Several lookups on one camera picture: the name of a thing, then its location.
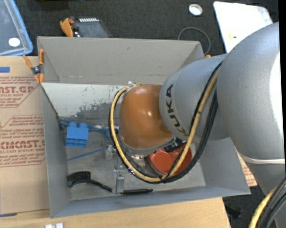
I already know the orange-red round cup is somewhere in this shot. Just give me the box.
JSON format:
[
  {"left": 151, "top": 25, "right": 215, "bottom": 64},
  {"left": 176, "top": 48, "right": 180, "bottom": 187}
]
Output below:
[{"left": 147, "top": 145, "right": 194, "bottom": 179}]

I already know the brown cardboard board, red print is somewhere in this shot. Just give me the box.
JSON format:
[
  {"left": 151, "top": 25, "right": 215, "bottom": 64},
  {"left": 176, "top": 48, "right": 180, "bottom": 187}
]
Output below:
[{"left": 0, "top": 44, "right": 259, "bottom": 219}]

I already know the black long-handled brush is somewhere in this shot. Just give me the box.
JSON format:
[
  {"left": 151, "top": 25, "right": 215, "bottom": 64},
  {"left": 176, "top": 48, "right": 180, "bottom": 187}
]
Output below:
[{"left": 66, "top": 168, "right": 155, "bottom": 199}]

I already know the blue toy building block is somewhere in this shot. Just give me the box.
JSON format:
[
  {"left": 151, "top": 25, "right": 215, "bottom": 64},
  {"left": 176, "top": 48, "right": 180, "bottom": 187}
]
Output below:
[{"left": 64, "top": 121, "right": 90, "bottom": 149}]

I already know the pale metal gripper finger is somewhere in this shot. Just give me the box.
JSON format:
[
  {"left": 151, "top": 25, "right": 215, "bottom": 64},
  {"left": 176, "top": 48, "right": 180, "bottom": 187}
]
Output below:
[
  {"left": 104, "top": 144, "right": 117, "bottom": 160},
  {"left": 113, "top": 168, "right": 126, "bottom": 194}
]

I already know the grey metal bin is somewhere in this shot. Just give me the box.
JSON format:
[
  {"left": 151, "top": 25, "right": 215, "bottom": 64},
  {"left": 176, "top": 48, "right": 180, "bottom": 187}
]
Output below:
[{"left": 36, "top": 27, "right": 252, "bottom": 220}]

